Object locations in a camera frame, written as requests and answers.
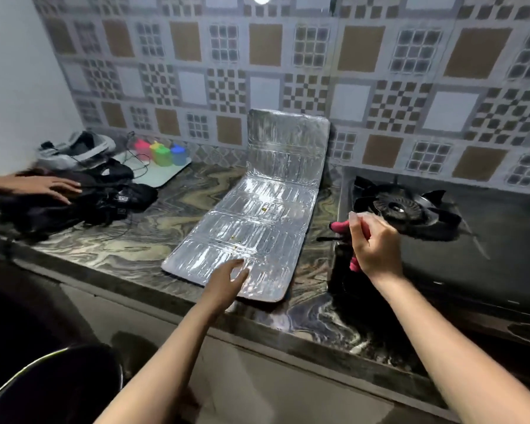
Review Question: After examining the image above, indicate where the person's left hand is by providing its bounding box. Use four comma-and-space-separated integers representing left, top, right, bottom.
202, 259, 251, 312

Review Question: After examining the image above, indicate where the person's right hand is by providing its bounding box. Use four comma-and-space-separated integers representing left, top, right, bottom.
347, 212, 405, 281

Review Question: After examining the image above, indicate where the pink handled tool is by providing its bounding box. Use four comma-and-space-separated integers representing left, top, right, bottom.
317, 220, 372, 273

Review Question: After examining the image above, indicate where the person's left forearm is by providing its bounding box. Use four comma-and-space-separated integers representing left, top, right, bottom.
93, 299, 236, 424

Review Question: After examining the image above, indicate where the person's right forearm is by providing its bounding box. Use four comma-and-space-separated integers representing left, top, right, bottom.
371, 268, 530, 424

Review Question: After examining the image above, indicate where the black burner grate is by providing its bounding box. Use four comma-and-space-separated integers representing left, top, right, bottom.
352, 176, 463, 242

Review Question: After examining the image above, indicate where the silver foil folding mat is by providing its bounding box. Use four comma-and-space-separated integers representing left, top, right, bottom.
161, 109, 331, 303

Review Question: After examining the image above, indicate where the white tray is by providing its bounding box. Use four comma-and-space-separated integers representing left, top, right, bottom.
114, 150, 192, 189

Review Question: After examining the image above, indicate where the black gas stove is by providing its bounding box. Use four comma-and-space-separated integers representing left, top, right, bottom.
328, 173, 530, 349

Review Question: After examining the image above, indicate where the green plastic container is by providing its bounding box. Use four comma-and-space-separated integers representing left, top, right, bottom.
152, 144, 173, 167

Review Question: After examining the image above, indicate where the pink plastic container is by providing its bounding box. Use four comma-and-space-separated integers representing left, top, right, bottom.
133, 137, 153, 160

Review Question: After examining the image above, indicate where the black bag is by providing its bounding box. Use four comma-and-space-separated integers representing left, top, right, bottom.
0, 158, 159, 240

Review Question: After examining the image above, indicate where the grey headset device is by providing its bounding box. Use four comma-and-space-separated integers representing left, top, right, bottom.
36, 130, 117, 171

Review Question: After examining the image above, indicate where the black pot with steel rim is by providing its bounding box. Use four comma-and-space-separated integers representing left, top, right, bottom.
0, 343, 125, 424

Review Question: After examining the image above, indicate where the black cable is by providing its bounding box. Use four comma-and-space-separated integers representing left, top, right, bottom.
125, 131, 150, 178

